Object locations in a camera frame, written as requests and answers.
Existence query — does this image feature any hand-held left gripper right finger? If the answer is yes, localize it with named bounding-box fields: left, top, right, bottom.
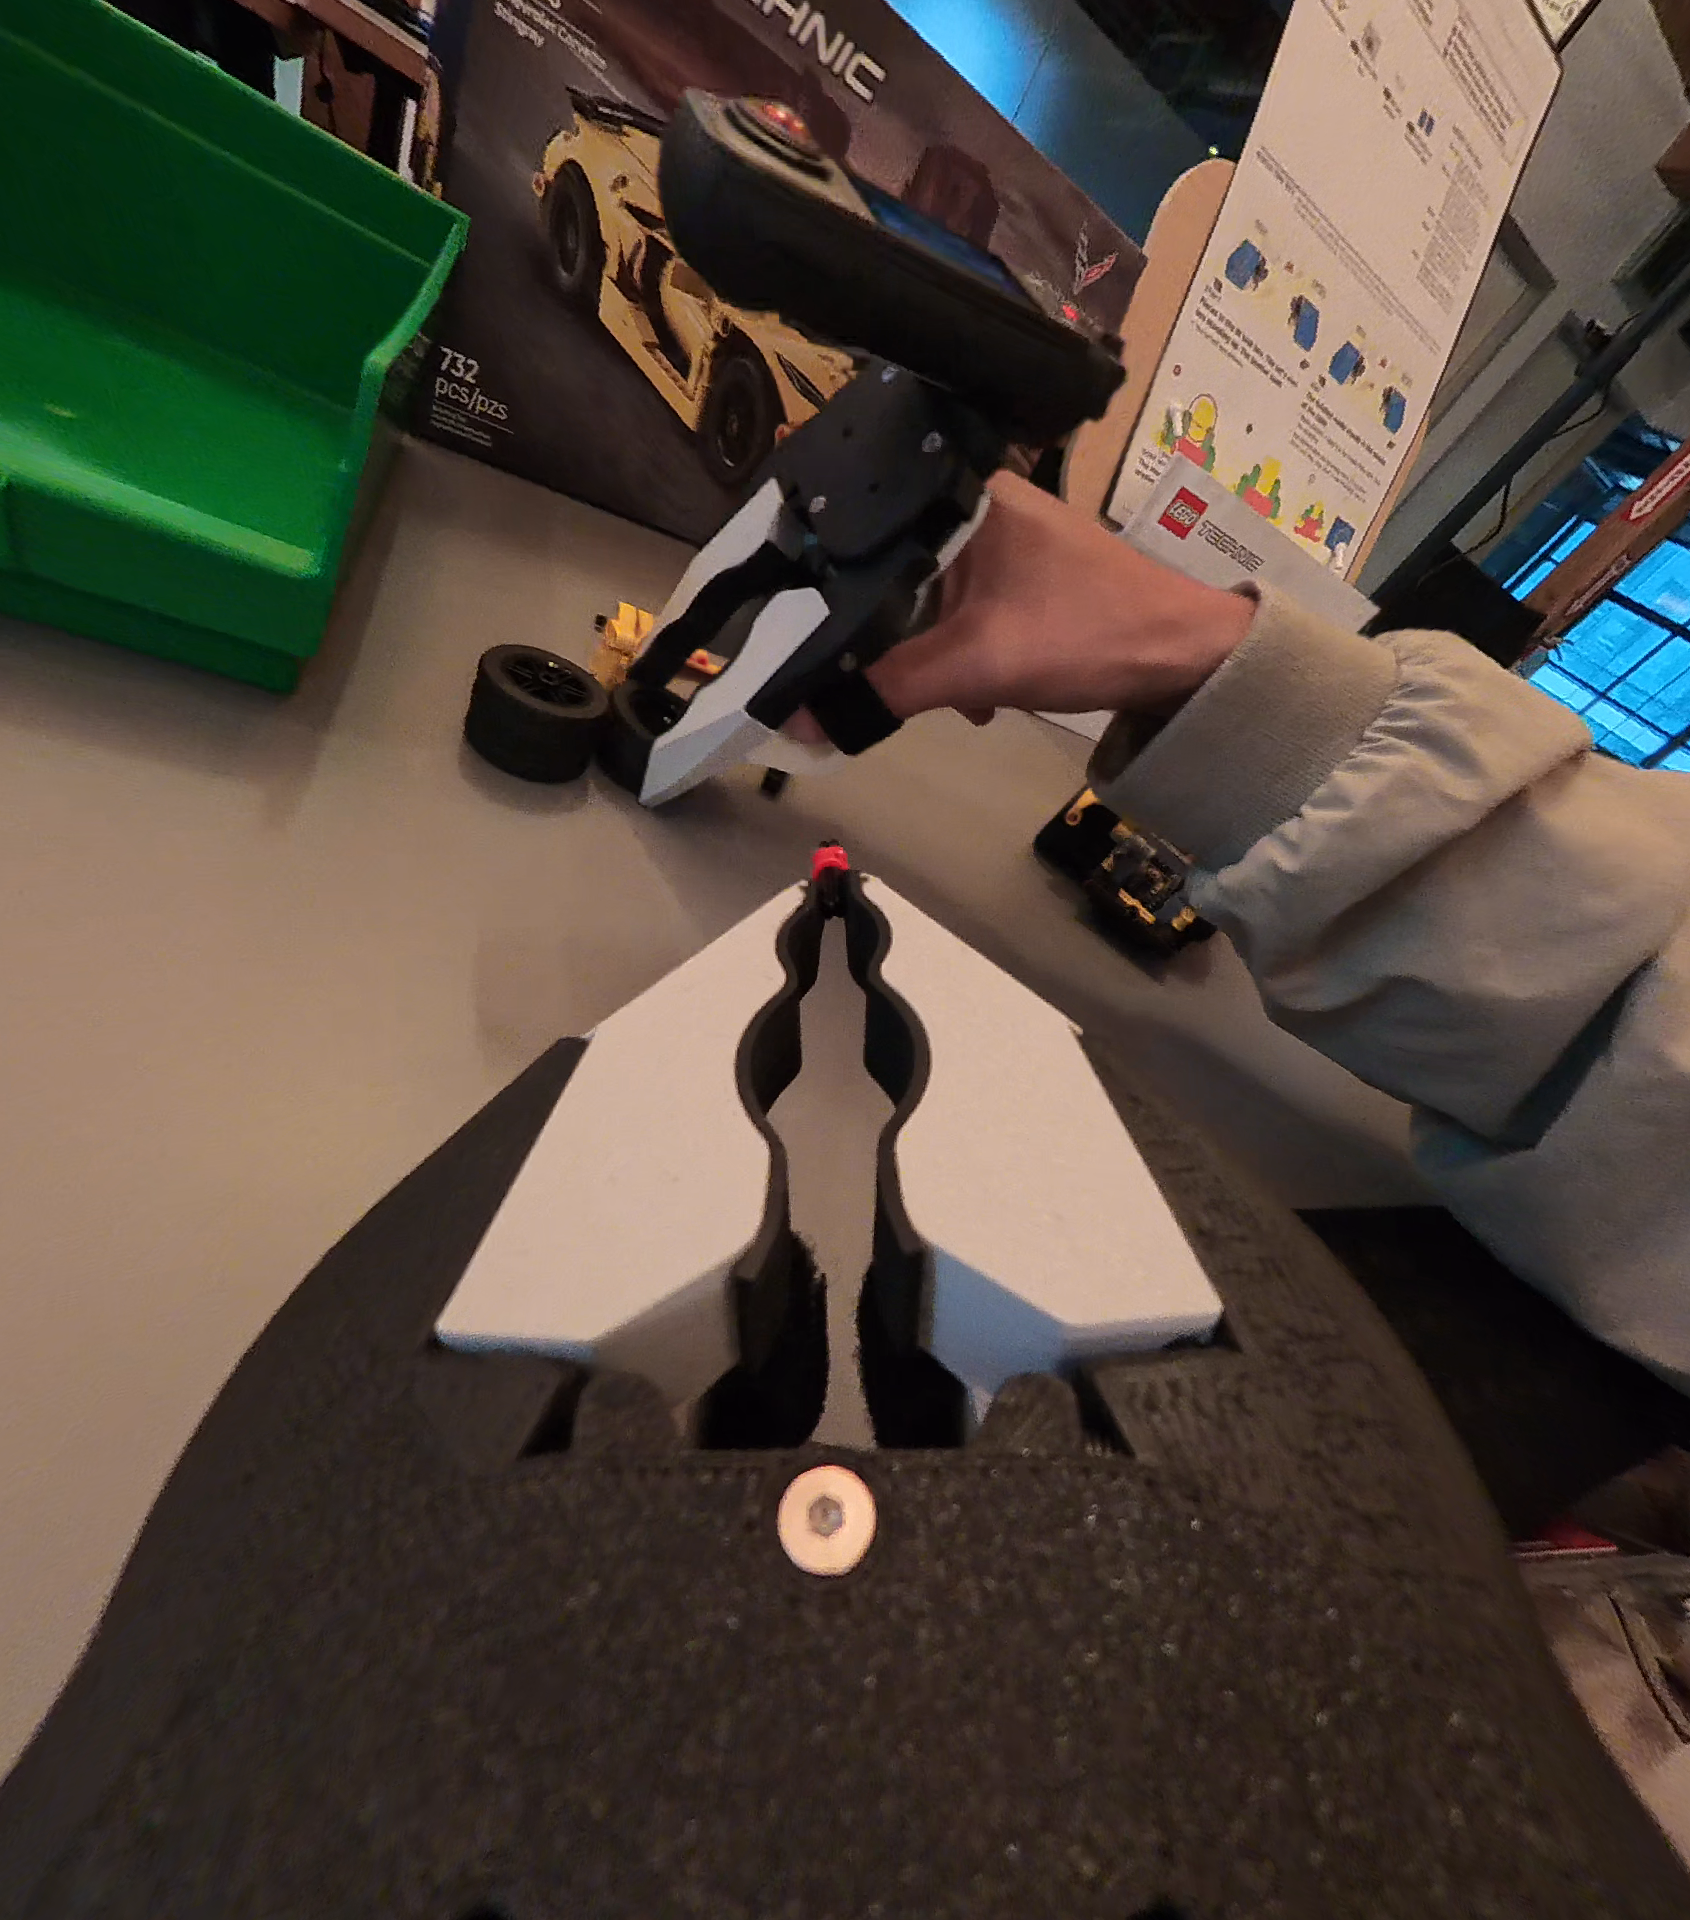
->
left=852, top=879, right=1227, bottom=1418

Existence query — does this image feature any grey desk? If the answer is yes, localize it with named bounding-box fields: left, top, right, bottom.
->
left=0, top=438, right=1447, bottom=1920

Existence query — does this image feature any large paned window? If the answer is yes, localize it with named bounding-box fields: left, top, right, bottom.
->
left=1519, top=422, right=1690, bottom=789

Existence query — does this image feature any toy car instruction booklet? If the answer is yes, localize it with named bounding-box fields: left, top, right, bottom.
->
left=1129, top=462, right=1359, bottom=589

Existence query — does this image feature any brick picture poster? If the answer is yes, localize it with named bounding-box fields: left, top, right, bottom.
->
left=1101, top=0, right=1571, bottom=575

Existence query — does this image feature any toy car set box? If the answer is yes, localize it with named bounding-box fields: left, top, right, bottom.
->
left=397, top=0, right=1151, bottom=547

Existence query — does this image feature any black toy wheel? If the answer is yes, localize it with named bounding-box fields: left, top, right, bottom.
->
left=463, top=642, right=614, bottom=789

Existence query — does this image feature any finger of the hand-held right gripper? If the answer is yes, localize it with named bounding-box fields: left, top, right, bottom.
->
left=625, top=485, right=806, bottom=723
left=638, top=591, right=848, bottom=810

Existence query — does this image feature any green plastic bin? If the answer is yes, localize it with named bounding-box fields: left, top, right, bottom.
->
left=0, top=0, right=476, bottom=697

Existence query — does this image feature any person's right forearm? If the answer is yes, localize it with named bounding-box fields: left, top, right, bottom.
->
left=1086, top=586, right=1690, bottom=1457

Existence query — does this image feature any wooden post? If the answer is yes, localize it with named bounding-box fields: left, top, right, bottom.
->
left=1519, top=325, right=1690, bottom=634

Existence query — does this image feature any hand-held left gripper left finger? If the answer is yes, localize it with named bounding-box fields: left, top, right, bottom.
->
left=434, top=879, right=824, bottom=1418

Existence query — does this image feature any black yellow toy subassembly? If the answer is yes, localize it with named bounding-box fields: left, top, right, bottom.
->
left=1031, top=785, right=1220, bottom=970

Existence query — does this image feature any person's right hand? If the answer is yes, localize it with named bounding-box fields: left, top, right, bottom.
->
left=888, top=478, right=1256, bottom=723

